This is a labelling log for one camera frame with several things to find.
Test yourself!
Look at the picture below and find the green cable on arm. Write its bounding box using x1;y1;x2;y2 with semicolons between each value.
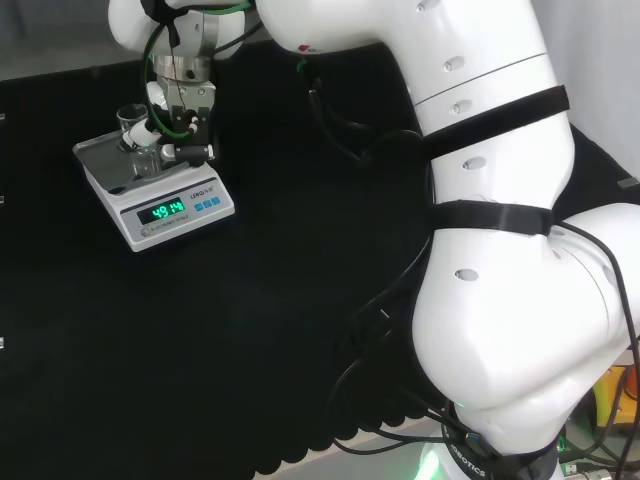
142;0;257;142

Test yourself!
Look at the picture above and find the black bench cloth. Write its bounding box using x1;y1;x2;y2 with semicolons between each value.
0;39;640;480

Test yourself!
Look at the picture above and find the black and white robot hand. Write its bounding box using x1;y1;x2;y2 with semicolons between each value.
118;78;220;169

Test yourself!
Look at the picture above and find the yellow stop button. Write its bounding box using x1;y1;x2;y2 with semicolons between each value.
593;366;640;437

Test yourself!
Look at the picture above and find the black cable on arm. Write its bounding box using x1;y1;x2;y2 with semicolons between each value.
297;57;435;169

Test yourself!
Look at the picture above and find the white electronic balance steel pan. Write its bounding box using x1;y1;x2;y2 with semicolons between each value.
71;130;237;254

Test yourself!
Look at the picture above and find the clear glass beaker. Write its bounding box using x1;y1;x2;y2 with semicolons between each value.
115;103;162;180

